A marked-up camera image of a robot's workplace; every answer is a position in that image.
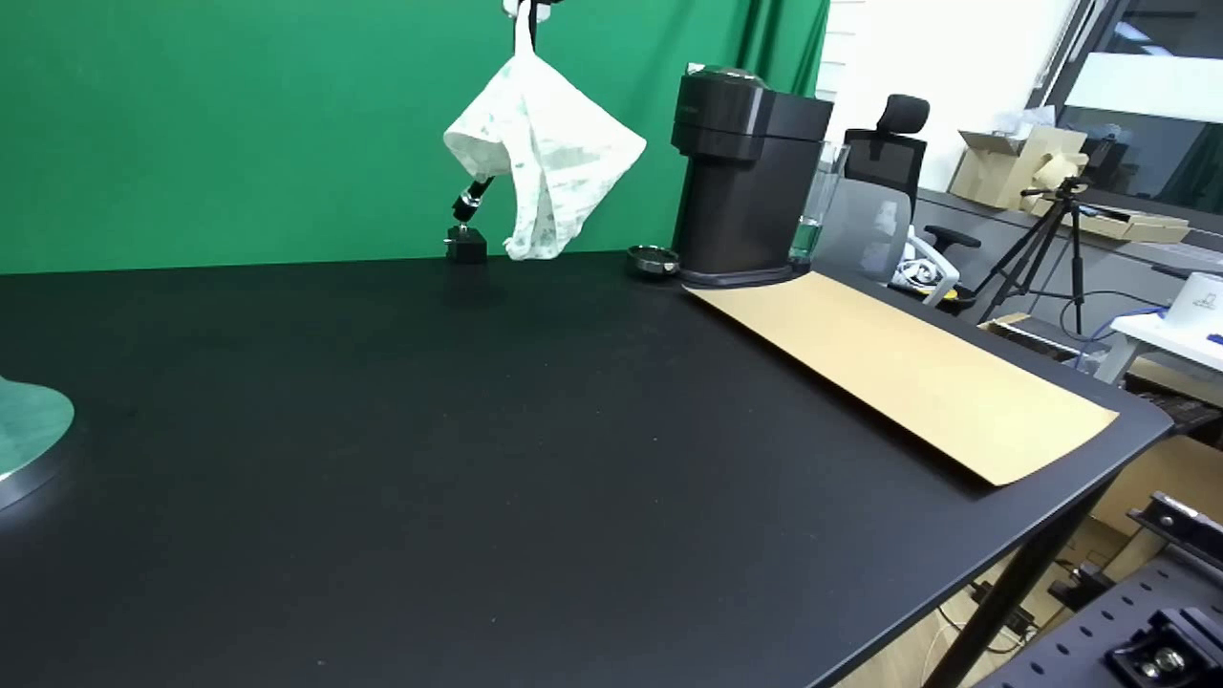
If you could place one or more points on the white patterned cloth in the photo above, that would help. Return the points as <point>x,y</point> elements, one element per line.
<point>541,148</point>

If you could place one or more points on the black articulated stand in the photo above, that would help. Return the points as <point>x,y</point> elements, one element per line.
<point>467,227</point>

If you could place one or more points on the black coffee machine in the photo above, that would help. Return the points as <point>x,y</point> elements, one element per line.
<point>738,166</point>

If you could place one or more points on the small black round object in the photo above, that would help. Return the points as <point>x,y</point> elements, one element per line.
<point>654,263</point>

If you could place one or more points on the green backdrop curtain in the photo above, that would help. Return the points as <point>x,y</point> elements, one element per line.
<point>231,129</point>

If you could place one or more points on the black office chair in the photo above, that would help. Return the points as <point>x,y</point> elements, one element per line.
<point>890,139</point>

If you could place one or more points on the grey mesh chair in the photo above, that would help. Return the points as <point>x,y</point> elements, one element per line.
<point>867,227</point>

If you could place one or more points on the white plastic object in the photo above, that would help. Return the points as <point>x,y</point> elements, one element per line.
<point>927,269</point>

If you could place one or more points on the open cardboard box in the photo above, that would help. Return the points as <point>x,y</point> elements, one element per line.
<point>1006,166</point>

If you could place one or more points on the tan cardboard sheet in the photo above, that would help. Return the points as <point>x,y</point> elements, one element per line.
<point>912,367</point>

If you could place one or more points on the black tripod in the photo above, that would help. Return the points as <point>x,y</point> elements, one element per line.
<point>1052,254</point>

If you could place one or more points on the flat cardboard piece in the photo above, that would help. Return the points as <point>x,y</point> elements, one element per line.
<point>1142,227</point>

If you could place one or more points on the round glass plate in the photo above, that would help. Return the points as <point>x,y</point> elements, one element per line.
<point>24,426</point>

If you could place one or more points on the white box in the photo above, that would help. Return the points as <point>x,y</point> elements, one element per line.
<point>1180,328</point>

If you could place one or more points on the black table leg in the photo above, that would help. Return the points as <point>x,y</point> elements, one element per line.
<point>1006,599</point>

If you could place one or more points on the black perforated breadboard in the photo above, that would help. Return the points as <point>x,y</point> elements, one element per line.
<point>1135,626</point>

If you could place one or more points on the camera on tripod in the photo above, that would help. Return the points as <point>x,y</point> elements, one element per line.
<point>1063,166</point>

